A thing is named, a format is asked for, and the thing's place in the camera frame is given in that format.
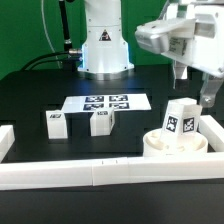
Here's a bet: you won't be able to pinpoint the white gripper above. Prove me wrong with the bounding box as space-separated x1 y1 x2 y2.
135 0 224 108

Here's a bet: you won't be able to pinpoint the white round stool seat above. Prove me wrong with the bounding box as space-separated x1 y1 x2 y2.
143 129 208 157

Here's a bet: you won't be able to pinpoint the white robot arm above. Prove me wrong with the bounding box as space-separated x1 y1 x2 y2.
79 0 224 108

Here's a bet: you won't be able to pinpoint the white marker sheet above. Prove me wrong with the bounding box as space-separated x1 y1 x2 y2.
62 93 151 113

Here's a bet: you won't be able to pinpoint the white U-shaped fence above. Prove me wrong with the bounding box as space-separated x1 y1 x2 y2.
0 115 224 190

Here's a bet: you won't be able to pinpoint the black cables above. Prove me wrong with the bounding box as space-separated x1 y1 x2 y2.
20 50 83 72

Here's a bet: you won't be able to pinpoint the black vertical hose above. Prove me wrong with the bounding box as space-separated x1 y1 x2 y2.
58 0 73 51

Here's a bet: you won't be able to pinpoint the thin white cable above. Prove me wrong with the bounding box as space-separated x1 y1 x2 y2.
40 0 63 70

